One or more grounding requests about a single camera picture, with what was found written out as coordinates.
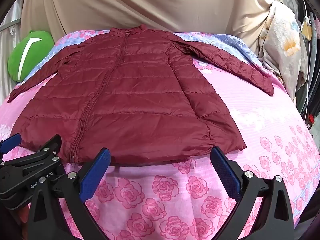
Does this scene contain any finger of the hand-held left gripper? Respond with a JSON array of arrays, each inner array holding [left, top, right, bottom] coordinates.
[[22, 134, 78, 180], [0, 133, 22, 167]]

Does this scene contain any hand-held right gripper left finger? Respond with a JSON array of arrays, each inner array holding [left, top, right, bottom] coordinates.
[[27, 147, 112, 240]]

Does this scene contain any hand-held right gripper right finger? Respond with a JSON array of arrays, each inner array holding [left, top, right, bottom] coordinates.
[[210, 146, 295, 240]]

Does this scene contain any maroon quilted jacket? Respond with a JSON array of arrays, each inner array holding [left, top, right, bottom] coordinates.
[[7, 24, 274, 166]]

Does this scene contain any pink floral blanket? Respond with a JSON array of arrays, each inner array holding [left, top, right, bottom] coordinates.
[[0, 29, 320, 240]]

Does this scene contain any green plush pillow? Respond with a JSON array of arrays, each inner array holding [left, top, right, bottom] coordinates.
[[7, 30, 55, 82]]

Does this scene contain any white curtain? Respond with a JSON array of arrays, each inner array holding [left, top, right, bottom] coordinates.
[[0, 17, 24, 100]]

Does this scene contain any cream floral cloth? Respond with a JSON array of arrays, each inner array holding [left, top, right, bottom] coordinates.
[[257, 1, 310, 108]]

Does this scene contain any yellow hanging tag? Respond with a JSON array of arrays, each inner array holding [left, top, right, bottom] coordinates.
[[301, 21, 313, 40]]

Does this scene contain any beige backdrop sheet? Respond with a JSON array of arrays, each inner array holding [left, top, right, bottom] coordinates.
[[20, 0, 279, 55]]

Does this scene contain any white cable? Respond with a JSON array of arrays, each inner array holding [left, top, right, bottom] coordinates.
[[299, 0, 314, 122]]

